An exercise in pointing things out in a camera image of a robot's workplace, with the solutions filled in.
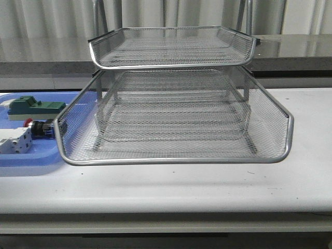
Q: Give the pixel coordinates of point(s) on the red emergency stop button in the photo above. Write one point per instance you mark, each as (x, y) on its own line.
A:
(40, 129)

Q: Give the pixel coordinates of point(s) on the blue plastic tray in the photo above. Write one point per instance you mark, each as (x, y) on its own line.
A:
(43, 151)

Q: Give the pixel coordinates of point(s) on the white circuit breaker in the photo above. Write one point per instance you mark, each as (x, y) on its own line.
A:
(16, 141)

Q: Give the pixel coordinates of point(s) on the dark stone counter ledge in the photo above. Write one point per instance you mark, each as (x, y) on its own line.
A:
(276, 56)

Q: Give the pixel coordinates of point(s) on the small white plastic part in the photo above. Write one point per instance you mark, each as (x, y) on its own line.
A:
(6, 104)

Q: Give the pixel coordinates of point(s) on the silver metal rack frame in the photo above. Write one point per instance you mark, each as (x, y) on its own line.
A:
(245, 17)

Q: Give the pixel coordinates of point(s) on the green and beige switch block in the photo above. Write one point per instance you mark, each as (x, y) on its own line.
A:
(27, 106)

